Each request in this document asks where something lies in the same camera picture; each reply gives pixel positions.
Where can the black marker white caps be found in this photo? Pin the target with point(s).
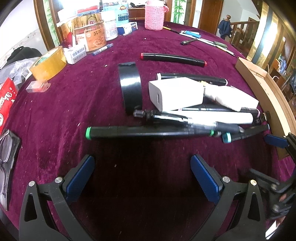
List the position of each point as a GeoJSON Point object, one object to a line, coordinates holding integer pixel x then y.
{"type": "Point", "coordinates": [209, 79]}

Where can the black pen on table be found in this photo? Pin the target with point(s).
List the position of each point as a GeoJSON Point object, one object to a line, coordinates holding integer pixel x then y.
{"type": "Point", "coordinates": [187, 42]}

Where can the clear plastic small case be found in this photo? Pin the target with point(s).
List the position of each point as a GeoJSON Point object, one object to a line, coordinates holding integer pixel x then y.
{"type": "Point", "coordinates": [38, 87]}

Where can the black marker green caps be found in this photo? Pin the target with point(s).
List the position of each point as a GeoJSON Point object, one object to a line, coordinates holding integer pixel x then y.
{"type": "Point", "coordinates": [94, 132]}

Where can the white power adapter small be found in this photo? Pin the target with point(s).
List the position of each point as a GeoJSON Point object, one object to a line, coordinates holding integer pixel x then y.
{"type": "Point", "coordinates": [230, 97]}

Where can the red paper packet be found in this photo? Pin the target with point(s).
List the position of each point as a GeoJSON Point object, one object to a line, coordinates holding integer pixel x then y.
{"type": "Point", "coordinates": [8, 96]}

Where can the white plastic jar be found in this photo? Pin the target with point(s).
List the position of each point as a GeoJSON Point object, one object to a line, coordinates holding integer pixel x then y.
{"type": "Point", "coordinates": [110, 25]}

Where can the eyeglasses in case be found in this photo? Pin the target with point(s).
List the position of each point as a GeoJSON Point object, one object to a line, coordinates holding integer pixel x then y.
{"type": "Point", "coordinates": [10, 144]}

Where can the green pen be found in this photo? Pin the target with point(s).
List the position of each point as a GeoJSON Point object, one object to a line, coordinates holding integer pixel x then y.
{"type": "Point", "coordinates": [220, 44]}

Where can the black gel pen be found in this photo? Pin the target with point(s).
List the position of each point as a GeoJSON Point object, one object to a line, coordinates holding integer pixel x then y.
{"type": "Point", "coordinates": [155, 116]}

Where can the pink knitted cup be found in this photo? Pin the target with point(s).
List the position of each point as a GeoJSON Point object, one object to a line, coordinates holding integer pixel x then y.
{"type": "Point", "coordinates": [154, 15]}

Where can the black electrical tape roll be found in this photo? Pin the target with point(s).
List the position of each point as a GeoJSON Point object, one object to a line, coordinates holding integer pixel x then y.
{"type": "Point", "coordinates": [131, 86]}

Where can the white deli marker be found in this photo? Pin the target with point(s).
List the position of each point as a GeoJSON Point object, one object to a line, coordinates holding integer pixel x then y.
{"type": "Point", "coordinates": [219, 116]}

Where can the blue white small box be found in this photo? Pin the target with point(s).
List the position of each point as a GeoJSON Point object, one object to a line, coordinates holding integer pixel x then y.
{"type": "Point", "coordinates": [127, 28]}

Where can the yellow packing tape roll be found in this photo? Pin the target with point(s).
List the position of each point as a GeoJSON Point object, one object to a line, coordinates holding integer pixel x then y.
{"type": "Point", "coordinates": [49, 65]}

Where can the cardboard box tray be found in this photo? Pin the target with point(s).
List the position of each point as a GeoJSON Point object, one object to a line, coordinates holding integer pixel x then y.
{"type": "Point", "coordinates": [271, 100]}

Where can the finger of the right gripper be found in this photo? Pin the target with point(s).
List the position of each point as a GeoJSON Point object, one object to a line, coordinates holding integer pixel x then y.
{"type": "Point", "coordinates": [286, 142]}

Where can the white power adapter large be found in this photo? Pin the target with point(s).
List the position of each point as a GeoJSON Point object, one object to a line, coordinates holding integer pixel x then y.
{"type": "Point", "coordinates": [175, 93]}

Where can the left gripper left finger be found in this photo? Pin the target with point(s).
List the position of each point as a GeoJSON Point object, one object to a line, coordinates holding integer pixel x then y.
{"type": "Point", "coordinates": [45, 212]}

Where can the small white barcode box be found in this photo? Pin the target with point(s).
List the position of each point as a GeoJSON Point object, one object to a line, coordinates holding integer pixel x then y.
{"type": "Point", "coordinates": [74, 54]}

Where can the blue whiteboard marker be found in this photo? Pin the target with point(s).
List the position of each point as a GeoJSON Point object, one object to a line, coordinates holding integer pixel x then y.
{"type": "Point", "coordinates": [102, 49]}

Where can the blue label tall bottle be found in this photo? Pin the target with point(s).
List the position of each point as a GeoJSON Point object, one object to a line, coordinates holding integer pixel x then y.
{"type": "Point", "coordinates": [116, 10]}

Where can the black marker red caps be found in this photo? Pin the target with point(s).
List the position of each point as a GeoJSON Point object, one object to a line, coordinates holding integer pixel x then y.
{"type": "Point", "coordinates": [172, 59]}

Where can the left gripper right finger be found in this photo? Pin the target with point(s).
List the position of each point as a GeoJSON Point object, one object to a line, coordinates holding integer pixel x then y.
{"type": "Point", "coordinates": [248, 221]}

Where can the orange tea tin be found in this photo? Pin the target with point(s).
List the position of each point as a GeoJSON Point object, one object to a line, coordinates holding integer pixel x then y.
{"type": "Point", "coordinates": [92, 37]}

